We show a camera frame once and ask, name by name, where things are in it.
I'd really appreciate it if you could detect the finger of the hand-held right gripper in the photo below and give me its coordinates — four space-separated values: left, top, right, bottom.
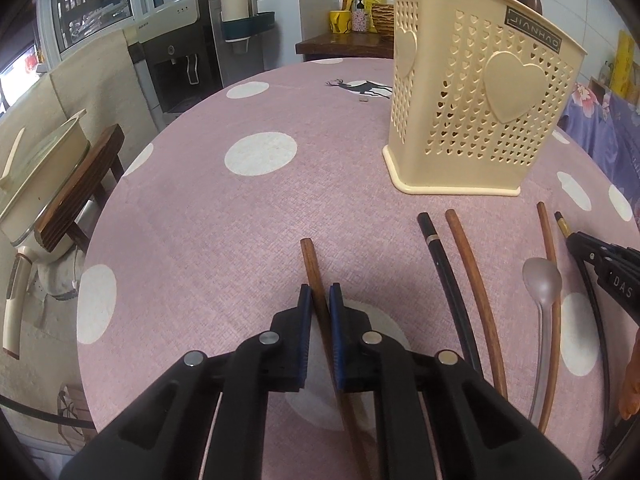
570 244 607 277
566 231 614 257

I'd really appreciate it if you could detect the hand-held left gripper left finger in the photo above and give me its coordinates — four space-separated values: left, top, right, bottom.
59 284 315 480

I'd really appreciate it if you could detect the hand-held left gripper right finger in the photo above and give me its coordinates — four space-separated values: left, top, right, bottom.
327 282 583 480

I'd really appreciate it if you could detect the grey metal spoon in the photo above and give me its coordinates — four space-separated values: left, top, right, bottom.
521 257 563 423

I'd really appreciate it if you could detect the black gold-banded chopstick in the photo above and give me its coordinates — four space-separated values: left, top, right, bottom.
416 212 485 378
554 211 613 461

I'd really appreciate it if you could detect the brown wooden chopstick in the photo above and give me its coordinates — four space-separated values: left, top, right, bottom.
300 238 373 480
536 201 562 433
444 208 509 403

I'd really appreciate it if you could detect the cream perforated utensil holder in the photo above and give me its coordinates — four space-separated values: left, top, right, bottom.
382 0 587 196

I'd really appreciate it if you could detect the person's right hand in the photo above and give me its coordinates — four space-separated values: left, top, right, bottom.
620 327 640 421

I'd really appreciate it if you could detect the purple floral cloth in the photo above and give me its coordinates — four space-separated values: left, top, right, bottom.
557 80 640 211

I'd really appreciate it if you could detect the yellow roll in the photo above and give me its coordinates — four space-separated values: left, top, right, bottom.
612 30 636 96

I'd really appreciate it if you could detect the round grey stand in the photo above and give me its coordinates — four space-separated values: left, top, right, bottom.
35 252 88 303

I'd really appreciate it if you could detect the small dark wooden stool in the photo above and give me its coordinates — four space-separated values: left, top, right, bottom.
37 124 126 253

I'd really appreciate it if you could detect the wooden counter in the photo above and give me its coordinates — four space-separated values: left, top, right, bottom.
295 30 396 61

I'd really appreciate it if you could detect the wicker basket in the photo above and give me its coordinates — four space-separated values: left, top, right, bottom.
371 2 396 38

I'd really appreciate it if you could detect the water dispenser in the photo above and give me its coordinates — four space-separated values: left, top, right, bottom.
127 0 226 121

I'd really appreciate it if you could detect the yellow cup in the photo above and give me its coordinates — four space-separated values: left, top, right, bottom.
327 9 357 35

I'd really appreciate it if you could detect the cream pot with lid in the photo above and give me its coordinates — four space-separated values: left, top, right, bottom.
0 110 93 251

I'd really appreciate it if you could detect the small floral pump bottle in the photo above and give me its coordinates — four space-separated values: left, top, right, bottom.
351 0 370 33

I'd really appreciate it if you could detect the paper cup dispenser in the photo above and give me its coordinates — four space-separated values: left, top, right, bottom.
218 0 277 56

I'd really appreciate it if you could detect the beige cloth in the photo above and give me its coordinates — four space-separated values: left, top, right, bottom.
0 25 166 411

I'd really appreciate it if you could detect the window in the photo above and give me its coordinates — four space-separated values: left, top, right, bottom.
30 0 166 61

